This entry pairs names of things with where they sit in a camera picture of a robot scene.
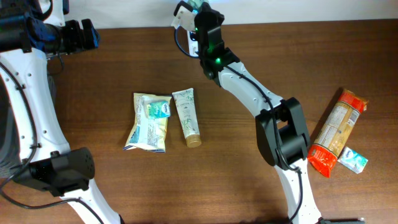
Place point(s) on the teal Kleenex tissue pack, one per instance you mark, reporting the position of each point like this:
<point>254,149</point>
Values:
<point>158,109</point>

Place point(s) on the white cream tube gold cap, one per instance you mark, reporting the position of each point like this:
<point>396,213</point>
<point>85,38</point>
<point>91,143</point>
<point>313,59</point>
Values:
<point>185,104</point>

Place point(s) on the dark grey plastic basket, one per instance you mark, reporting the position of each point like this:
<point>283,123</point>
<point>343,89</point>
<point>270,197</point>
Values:
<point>9,136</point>

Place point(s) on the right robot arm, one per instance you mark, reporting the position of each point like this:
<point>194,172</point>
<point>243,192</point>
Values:
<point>281,130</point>

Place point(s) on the orange noodle packet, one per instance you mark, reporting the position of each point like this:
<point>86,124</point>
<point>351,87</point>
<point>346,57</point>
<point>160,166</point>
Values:
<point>328,145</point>

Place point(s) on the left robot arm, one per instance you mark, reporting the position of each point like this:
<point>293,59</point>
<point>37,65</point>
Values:
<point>34,151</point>

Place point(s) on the beige snack bag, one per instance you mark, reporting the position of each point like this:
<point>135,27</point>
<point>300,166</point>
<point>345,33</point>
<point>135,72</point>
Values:
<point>147,134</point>

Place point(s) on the white barcode scanner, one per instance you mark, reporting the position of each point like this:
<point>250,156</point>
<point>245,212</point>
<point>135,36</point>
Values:
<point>192,44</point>

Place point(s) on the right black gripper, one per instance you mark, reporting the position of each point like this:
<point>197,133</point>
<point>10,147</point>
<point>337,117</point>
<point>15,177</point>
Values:
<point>219,22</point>

